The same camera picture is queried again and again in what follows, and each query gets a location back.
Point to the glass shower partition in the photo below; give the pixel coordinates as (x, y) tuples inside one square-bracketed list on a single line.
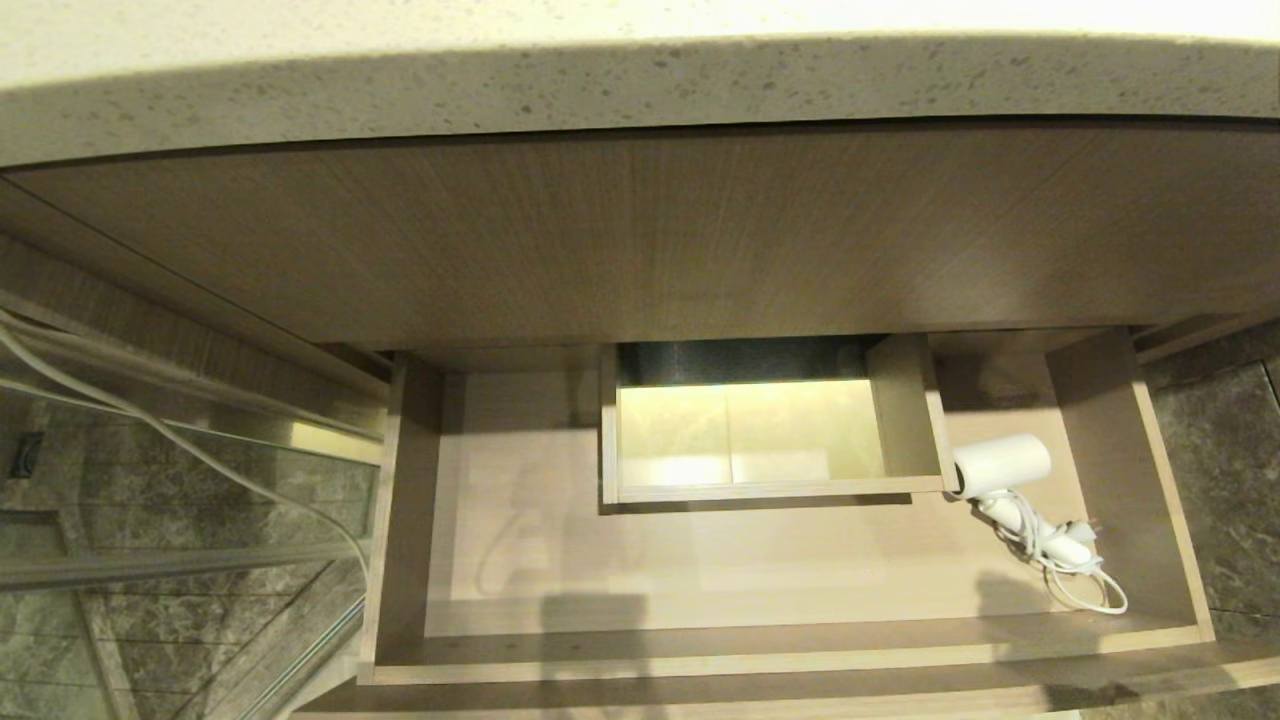
[(200, 490)]

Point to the chrome floor rail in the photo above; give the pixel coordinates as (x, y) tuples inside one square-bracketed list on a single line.
[(312, 650)]

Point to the wooden vanity drawer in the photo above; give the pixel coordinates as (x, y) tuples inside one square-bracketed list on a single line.
[(750, 565)]

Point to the speckled stone countertop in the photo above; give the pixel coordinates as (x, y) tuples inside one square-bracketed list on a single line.
[(640, 80)]

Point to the wooden cabinet side panel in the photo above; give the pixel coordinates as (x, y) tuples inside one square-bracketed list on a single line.
[(100, 290)]

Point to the white hair dryer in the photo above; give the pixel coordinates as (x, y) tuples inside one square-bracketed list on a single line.
[(1000, 465)]

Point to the fixed wooden cabinet front panel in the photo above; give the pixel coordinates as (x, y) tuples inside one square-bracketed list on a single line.
[(640, 240)]

